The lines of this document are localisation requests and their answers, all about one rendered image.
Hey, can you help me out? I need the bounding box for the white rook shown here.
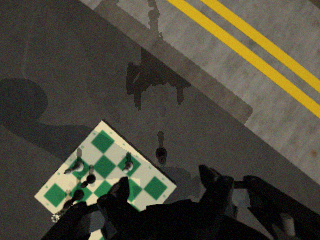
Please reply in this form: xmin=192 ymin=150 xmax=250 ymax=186
xmin=52 ymin=206 xmax=71 ymax=222

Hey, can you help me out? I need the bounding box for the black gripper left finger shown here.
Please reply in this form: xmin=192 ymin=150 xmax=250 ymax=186
xmin=41 ymin=176 xmax=158 ymax=240

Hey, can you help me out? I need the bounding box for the green and cream chessboard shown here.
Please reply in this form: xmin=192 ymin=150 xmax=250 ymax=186
xmin=34 ymin=121 xmax=177 ymax=214

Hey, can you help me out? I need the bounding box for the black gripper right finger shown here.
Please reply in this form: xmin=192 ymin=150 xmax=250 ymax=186
xmin=187 ymin=164 xmax=320 ymax=240

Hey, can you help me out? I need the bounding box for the white chess pawn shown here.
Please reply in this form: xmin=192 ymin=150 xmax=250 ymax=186
xmin=123 ymin=161 xmax=133 ymax=173

